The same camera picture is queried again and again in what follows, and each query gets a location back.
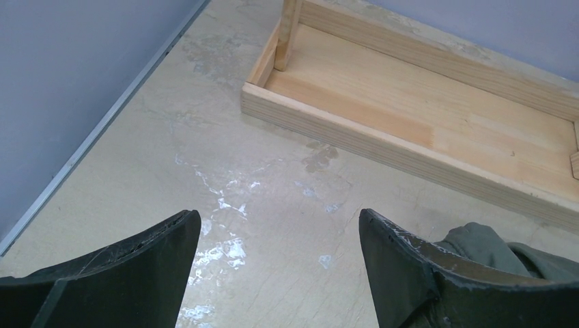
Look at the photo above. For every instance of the wooden clothes rack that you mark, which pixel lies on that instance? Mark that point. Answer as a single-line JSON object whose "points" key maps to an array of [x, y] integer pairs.
{"points": [[410, 96]]}

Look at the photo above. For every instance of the olive green shorts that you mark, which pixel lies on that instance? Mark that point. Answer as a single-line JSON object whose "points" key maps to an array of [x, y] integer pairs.
{"points": [[481, 244]]}

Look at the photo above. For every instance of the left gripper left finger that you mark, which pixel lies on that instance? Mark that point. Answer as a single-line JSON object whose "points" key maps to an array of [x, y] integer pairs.
{"points": [[136, 282]]}

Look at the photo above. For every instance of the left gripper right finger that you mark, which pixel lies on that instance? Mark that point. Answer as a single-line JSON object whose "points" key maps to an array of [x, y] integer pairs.
{"points": [[415, 283]]}

